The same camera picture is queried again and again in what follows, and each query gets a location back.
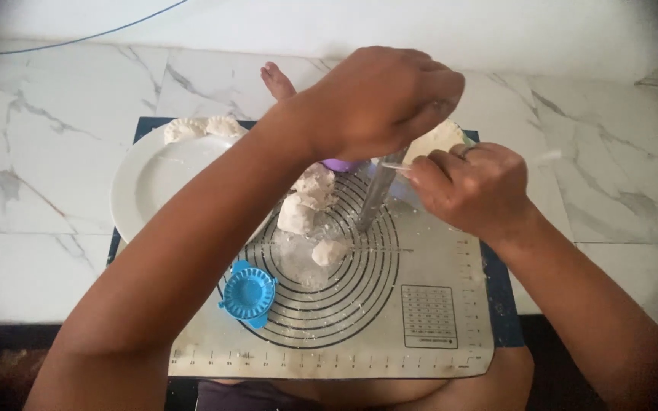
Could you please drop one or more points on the dark blue underlay mat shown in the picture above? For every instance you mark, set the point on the dark blue underlay mat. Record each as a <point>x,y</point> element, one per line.
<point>503,297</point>

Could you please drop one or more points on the person's right hand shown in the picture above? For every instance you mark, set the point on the person's right hand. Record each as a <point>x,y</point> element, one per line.
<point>477,191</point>

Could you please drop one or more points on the person's legs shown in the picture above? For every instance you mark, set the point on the person's legs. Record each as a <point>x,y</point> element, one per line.
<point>397,391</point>

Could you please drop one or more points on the green plastic dumpling mould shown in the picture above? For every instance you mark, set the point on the green plastic dumpling mould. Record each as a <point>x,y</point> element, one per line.
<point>469,139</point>

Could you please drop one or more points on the raw folded dumpling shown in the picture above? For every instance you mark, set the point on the raw folded dumpling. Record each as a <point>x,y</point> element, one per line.
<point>225,125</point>
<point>183,130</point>

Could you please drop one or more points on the person's left fingers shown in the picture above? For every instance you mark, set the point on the person's left fingers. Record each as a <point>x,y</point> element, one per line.
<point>437,94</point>

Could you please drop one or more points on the blue plastic dumpling mould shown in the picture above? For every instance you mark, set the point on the blue plastic dumpling mould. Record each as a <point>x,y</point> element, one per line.
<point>248,294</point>

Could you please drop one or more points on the purple plastic bowl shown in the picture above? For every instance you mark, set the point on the purple plastic bowl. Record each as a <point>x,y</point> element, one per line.
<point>340,165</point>

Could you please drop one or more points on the person's right fingers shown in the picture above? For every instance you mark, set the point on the person's right fingers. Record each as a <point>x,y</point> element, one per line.
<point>437,168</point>

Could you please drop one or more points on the person's foot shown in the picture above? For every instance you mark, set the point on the person's foot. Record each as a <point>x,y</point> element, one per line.
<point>277,83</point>

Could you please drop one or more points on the metal rolling pin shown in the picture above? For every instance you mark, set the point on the metal rolling pin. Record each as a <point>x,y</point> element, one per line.
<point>376,194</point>

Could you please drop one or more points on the person's left hand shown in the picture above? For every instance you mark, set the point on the person's left hand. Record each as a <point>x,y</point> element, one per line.
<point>363,103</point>

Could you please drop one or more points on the round dough disc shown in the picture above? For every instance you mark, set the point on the round dough disc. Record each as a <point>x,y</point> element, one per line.
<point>434,140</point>

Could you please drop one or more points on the white round plate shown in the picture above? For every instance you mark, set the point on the white round plate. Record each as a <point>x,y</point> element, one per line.
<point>157,182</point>

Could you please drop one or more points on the grey silicone baking mat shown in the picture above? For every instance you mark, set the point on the grey silicone baking mat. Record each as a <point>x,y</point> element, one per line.
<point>420,274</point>

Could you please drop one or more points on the floured dough ball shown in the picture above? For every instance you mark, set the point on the floured dough ball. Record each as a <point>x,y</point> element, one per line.
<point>315,180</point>
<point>329,252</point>
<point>296,217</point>

